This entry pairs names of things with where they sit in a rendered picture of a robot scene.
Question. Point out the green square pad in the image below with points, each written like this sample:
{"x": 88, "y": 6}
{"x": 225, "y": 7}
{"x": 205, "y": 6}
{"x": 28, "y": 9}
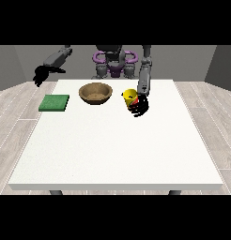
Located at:
{"x": 54, "y": 102}

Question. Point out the dark table leg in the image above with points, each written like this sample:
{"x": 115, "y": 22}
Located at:
{"x": 174, "y": 192}
{"x": 56, "y": 192}

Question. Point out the brown wooden bowl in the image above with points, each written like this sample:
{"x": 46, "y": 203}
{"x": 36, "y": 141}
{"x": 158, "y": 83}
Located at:
{"x": 95, "y": 93}

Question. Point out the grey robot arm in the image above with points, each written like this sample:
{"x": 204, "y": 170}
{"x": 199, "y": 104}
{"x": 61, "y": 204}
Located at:
{"x": 57, "y": 58}
{"x": 144, "y": 75}

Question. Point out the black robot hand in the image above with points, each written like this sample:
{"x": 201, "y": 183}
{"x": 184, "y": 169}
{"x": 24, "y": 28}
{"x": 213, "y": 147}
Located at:
{"x": 140, "y": 106}
{"x": 41, "y": 74}

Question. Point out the yellow cup with melon print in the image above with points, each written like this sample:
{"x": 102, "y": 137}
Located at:
{"x": 130, "y": 96}

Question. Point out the grey robot trunk purple rings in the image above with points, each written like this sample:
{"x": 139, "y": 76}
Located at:
{"x": 114, "y": 64}

